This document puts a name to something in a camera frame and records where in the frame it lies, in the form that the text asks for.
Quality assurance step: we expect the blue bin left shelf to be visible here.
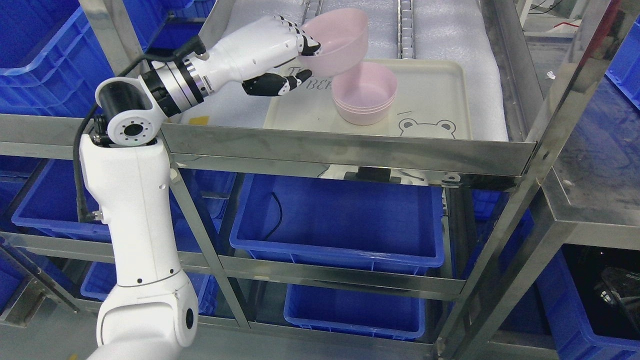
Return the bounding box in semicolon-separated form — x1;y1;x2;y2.
11;159;236;244

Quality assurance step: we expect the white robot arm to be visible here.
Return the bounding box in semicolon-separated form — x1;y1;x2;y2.
73;55;210;360

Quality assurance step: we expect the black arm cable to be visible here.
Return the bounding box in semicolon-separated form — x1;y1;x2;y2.
73;36;207;223

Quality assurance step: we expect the stack of pink bowls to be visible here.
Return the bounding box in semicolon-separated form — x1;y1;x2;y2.
331;61;398;126

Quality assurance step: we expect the cream bear tray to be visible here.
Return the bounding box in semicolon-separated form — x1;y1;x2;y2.
263;59;473;140

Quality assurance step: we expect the stainless steel shelf rack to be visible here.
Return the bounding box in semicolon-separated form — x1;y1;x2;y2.
0;0;640;360

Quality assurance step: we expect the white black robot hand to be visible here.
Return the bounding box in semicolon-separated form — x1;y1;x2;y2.
190;15;322;97

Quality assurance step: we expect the blue bin shelf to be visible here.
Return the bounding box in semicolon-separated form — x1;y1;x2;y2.
230;174;445;276
11;159;236;244

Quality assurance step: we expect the blue bin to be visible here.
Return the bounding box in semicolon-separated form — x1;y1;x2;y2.
80;262;219;316
283;284;426;341

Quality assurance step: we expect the blue bin middle shelf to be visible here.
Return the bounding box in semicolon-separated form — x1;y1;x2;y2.
230;174;445;276

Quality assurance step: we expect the blue crate upper left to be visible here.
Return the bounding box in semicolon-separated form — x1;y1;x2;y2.
0;0;114;117

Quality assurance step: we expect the blue bin bottom middle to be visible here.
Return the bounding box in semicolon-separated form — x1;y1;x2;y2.
283;284;426;341

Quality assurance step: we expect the blue bin bottom left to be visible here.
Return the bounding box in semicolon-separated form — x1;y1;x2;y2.
80;262;219;316

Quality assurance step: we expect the pink ikea bowl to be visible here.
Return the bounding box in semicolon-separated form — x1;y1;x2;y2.
297;7;370;77

